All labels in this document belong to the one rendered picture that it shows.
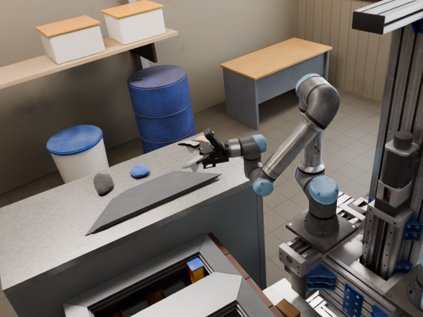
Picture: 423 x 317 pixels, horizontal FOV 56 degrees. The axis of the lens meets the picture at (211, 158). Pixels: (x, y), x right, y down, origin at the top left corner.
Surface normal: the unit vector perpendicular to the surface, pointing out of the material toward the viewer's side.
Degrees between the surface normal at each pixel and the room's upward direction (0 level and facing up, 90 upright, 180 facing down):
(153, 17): 90
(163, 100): 90
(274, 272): 0
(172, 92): 90
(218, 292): 0
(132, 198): 0
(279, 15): 90
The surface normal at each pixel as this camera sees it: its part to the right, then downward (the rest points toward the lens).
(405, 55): -0.80, 0.40
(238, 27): 0.58, 0.40
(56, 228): -0.11, -0.83
